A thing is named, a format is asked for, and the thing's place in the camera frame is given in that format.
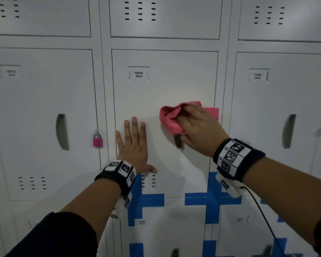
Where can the person's left hand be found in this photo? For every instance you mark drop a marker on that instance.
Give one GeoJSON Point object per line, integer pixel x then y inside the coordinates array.
{"type": "Point", "coordinates": [132, 155]}

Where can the pink padlock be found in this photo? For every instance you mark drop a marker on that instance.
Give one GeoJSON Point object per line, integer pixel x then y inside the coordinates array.
{"type": "Point", "coordinates": [98, 142]}

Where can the white locker label holder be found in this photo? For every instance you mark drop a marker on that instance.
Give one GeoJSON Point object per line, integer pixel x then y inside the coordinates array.
{"type": "Point", "coordinates": [138, 74]}
{"type": "Point", "coordinates": [258, 75]}
{"type": "Point", "coordinates": [240, 219]}
{"type": "Point", "coordinates": [10, 72]}
{"type": "Point", "coordinates": [141, 222]}

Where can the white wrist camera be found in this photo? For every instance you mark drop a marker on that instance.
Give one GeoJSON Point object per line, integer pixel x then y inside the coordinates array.
{"type": "Point", "coordinates": [123, 206]}
{"type": "Point", "coordinates": [230, 188]}

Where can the person's left little finger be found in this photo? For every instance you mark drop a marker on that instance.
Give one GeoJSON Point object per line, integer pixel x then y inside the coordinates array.
{"type": "Point", "coordinates": [120, 140]}

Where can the person's left forearm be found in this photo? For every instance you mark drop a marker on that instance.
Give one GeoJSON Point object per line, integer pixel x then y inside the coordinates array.
{"type": "Point", "coordinates": [96, 200]}

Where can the pink cleaning cloth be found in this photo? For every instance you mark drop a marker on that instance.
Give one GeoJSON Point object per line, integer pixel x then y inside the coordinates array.
{"type": "Point", "coordinates": [170, 116]}

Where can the black right wristband with markers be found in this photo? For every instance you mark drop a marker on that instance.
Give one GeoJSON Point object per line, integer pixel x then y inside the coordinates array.
{"type": "Point", "coordinates": [252, 157]}

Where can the black left wristband with markers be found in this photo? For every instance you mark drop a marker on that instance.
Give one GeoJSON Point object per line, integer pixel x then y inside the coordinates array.
{"type": "Point", "coordinates": [111, 176]}

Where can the blue tape strips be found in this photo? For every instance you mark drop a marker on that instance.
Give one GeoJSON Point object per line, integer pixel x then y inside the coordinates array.
{"type": "Point", "coordinates": [212, 200]}

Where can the person's right hand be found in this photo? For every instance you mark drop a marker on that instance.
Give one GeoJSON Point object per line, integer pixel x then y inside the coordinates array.
{"type": "Point", "coordinates": [203, 131]}

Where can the person's left middle finger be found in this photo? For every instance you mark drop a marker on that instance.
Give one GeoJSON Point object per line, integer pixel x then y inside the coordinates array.
{"type": "Point", "coordinates": [135, 131]}

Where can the person's right forearm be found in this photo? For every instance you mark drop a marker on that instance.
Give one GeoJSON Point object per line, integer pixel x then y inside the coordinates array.
{"type": "Point", "coordinates": [286, 190]}

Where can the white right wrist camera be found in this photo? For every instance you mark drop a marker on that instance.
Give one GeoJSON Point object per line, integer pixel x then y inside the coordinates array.
{"type": "Point", "coordinates": [230, 188]}

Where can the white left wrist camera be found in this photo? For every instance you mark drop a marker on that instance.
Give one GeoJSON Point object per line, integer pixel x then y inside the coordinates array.
{"type": "Point", "coordinates": [123, 206]}

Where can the white metal locker cabinet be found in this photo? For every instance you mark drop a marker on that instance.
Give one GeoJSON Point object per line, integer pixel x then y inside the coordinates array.
{"type": "Point", "coordinates": [163, 85]}

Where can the black left sleeve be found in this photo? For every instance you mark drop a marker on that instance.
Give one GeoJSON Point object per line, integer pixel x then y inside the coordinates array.
{"type": "Point", "coordinates": [56, 235]}

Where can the person's right fingers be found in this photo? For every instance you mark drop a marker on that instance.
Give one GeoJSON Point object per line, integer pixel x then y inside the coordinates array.
{"type": "Point", "coordinates": [188, 113]}

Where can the black wristband with markers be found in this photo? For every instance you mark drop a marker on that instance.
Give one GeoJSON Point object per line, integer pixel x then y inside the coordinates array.
{"type": "Point", "coordinates": [252, 157]}
{"type": "Point", "coordinates": [111, 176]}

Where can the person's left thumb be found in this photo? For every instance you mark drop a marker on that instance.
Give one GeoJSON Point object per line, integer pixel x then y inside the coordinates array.
{"type": "Point", "coordinates": [150, 169]}

